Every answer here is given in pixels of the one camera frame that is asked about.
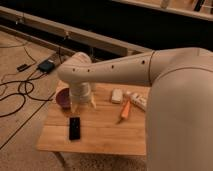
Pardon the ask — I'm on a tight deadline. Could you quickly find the white tube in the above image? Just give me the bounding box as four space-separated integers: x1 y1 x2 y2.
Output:
125 91 147 111

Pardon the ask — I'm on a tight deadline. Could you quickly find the long wooden beam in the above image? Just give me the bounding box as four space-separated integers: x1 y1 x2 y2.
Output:
0 6 150 56

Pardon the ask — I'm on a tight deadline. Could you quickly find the dark purple ceramic bowl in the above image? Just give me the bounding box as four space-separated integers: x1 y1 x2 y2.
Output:
56 88 70 109

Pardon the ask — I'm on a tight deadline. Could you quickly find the white rectangular block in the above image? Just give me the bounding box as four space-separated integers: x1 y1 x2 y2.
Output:
111 89 123 104

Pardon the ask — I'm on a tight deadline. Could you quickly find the black rectangular remote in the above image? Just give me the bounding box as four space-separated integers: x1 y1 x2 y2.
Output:
69 117 80 140

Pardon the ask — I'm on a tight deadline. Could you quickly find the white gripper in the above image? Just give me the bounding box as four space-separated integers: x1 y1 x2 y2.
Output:
69 83 97 113

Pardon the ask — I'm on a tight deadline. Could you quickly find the black power adapter box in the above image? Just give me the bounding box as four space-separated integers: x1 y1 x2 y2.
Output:
37 60 55 73

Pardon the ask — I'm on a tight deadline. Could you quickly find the small black plug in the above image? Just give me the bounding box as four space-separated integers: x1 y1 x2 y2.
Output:
17 64 30 72

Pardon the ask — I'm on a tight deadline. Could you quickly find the black floor cable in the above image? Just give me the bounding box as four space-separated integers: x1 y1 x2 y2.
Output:
0 46 68 118

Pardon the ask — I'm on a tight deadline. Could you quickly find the orange handled tool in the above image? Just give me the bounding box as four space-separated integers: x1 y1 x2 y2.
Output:
118 101 131 124

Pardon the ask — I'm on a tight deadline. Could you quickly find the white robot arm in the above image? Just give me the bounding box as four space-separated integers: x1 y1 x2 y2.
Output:
58 47 213 171

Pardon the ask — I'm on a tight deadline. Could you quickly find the wooden table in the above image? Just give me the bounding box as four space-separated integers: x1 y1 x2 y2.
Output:
37 84 149 155

